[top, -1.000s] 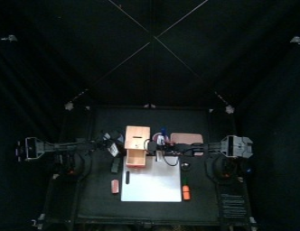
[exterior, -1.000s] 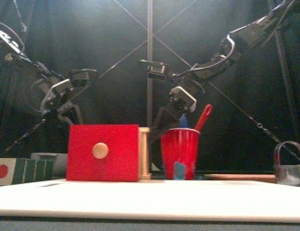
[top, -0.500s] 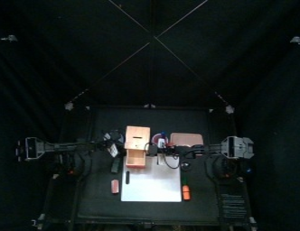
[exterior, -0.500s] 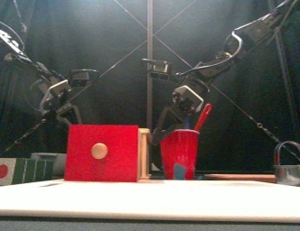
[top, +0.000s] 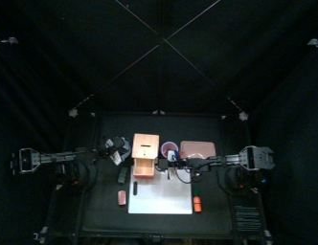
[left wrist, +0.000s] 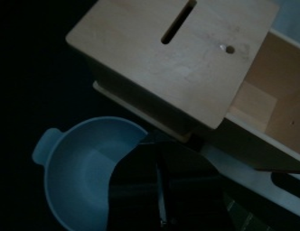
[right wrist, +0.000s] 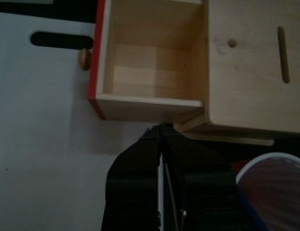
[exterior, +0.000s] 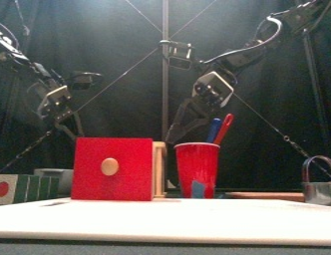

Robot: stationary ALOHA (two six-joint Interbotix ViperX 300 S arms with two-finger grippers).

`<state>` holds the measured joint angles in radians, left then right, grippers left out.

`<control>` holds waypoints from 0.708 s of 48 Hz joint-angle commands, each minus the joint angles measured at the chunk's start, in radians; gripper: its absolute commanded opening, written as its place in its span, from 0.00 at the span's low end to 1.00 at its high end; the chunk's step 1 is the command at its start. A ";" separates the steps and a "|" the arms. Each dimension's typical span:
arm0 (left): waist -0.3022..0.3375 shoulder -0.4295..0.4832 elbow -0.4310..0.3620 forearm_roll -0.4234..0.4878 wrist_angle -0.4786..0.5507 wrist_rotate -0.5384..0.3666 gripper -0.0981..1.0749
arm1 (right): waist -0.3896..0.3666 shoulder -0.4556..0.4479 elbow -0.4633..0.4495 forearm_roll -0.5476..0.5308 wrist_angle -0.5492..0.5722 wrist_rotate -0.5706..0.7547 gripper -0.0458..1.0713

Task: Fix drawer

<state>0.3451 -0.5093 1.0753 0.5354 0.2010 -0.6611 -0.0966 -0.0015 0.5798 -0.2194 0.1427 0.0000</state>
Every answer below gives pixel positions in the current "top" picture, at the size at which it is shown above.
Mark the red plastic cup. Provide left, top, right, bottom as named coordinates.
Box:
left=159, top=141, right=181, bottom=156

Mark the pink rectangular tray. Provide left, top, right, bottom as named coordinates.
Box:
left=179, top=140, right=217, bottom=159

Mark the white cutting board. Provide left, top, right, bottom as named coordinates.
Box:
left=127, top=167, right=193, bottom=215

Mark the small pink white block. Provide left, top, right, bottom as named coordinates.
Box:
left=116, top=189, right=128, bottom=206

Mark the orange toy carrot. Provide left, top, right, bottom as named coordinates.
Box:
left=190, top=189, right=203, bottom=213

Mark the white text warning label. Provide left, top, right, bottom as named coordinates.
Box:
left=233, top=205, right=256, bottom=235

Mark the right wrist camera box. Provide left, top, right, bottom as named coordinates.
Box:
left=155, top=157, right=170, bottom=170

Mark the black looped gripper cable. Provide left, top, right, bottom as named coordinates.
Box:
left=172, top=167, right=197, bottom=185

